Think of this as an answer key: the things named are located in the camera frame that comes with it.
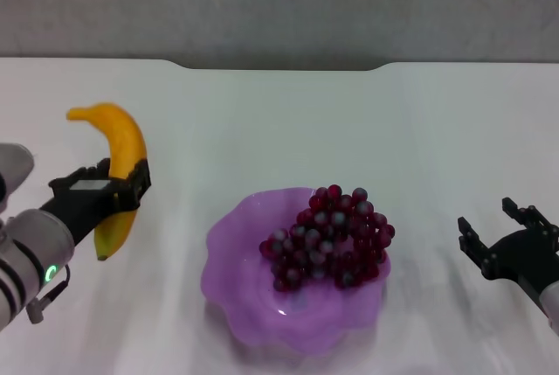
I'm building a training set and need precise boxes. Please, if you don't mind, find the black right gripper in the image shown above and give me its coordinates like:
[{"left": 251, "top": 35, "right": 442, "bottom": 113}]
[{"left": 457, "top": 196, "right": 559, "bottom": 302}]

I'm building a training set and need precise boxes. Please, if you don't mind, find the grey arm cable plug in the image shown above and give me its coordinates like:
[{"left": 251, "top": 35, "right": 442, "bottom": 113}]
[{"left": 24, "top": 264, "right": 72, "bottom": 325}]

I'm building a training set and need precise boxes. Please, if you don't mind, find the dark red grape bunch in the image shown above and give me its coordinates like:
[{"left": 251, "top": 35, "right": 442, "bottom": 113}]
[{"left": 259, "top": 183, "right": 397, "bottom": 294}]

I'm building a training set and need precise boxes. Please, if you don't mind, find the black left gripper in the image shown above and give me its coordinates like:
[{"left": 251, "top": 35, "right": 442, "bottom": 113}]
[{"left": 38, "top": 157, "right": 153, "bottom": 248}]

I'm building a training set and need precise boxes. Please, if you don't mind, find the purple scalloped plastic bowl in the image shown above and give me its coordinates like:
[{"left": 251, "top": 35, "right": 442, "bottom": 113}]
[{"left": 200, "top": 186, "right": 392, "bottom": 357}]

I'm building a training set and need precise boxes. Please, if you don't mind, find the yellow banana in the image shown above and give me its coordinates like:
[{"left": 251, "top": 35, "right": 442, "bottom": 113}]
[{"left": 66, "top": 103, "right": 148, "bottom": 262}]

